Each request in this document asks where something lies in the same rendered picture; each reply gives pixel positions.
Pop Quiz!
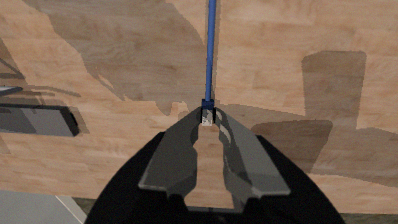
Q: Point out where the network cable plug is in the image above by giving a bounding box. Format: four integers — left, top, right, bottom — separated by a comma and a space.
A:
202, 99, 214, 126

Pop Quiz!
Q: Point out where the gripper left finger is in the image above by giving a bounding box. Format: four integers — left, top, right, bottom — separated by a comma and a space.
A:
84, 107, 203, 224

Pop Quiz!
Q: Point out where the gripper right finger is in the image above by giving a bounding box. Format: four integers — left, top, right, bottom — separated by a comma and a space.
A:
212, 107, 346, 224

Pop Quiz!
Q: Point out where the blue network cable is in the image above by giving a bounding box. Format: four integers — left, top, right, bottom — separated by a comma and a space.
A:
205, 0, 216, 101

